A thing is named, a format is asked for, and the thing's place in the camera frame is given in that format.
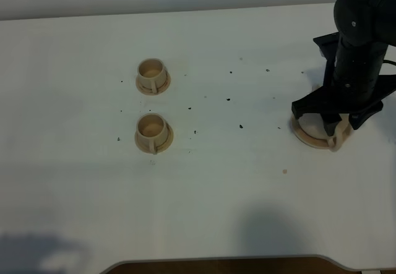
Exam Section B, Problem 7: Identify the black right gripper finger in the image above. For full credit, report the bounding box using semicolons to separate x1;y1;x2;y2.
348;106;382;130
321;114;342;136

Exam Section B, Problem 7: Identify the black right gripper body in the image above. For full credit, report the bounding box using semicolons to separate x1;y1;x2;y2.
291;33;395;119

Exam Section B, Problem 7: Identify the beige teapot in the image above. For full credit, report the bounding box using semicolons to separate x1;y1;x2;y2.
296;113;351;152

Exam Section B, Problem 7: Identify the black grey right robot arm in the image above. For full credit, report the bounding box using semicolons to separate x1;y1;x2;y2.
291;0;395;135

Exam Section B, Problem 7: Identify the round beige teapot coaster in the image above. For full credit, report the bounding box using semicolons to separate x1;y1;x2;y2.
290;114;344;150

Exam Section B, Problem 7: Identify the near beige saucer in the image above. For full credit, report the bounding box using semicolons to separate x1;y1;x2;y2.
134;123;174;155

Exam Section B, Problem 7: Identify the beige saucer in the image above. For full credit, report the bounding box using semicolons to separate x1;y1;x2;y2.
134;123;174;155
136;70;171;95

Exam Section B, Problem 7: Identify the far beige saucer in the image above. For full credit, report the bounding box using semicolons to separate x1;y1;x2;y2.
136;70;171;95

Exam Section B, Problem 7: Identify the near beige teacup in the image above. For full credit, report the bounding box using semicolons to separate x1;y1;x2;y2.
136;113;167;137

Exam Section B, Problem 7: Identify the beige teacup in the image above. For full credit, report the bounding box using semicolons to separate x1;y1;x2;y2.
136;58;170;95
136;113;167;137

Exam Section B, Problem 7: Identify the far beige teacup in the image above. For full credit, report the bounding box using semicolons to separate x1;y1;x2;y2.
136;58;170;95

